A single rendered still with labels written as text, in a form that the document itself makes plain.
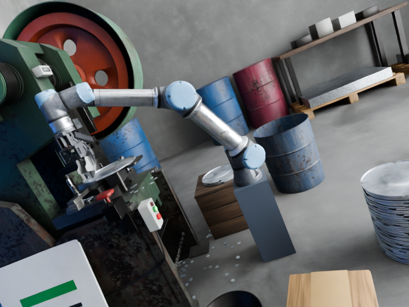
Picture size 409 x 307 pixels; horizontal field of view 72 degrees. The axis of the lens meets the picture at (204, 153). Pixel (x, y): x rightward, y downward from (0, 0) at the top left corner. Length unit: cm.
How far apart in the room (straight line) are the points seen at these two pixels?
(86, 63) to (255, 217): 133
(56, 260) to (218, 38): 387
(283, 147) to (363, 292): 124
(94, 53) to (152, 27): 300
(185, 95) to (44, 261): 104
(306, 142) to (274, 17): 300
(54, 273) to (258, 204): 104
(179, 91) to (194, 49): 357
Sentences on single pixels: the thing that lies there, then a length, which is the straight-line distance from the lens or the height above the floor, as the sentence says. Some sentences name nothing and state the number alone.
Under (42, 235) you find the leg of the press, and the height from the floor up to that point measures 66.
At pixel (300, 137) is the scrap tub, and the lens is 203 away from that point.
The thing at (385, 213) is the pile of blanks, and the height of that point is 25.
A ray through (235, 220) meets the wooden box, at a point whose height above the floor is 9.
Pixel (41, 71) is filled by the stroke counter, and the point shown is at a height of 131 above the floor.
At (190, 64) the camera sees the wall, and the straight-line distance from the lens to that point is 469.
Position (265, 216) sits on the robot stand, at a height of 26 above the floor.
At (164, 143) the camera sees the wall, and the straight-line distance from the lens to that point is 493.
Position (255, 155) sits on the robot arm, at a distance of 127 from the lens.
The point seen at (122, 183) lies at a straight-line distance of 153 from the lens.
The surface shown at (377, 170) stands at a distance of 151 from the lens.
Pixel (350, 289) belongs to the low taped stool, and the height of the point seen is 33.
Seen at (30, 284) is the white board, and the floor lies 47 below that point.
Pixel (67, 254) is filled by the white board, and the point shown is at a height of 54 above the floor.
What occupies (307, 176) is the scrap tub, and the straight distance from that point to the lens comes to 213.
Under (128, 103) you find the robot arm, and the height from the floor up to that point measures 105.
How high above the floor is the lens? 103
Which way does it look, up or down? 14 degrees down
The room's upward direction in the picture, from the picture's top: 24 degrees counter-clockwise
